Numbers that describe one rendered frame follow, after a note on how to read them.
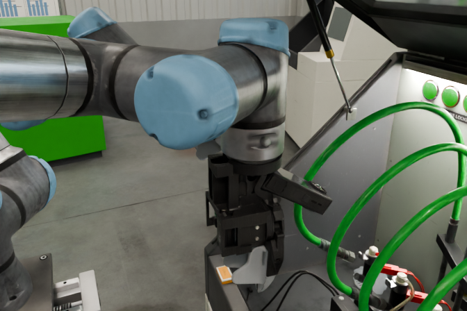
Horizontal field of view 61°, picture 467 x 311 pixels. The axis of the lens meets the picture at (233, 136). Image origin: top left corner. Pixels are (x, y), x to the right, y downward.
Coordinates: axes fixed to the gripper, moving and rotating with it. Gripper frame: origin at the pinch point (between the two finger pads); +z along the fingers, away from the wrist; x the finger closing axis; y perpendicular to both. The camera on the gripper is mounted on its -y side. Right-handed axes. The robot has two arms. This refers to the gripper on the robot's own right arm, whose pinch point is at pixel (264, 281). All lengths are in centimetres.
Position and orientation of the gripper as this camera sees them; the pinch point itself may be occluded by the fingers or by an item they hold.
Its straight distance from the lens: 59.1
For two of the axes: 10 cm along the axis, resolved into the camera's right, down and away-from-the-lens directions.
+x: 3.3, 3.5, -8.8
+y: -9.5, 1.2, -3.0
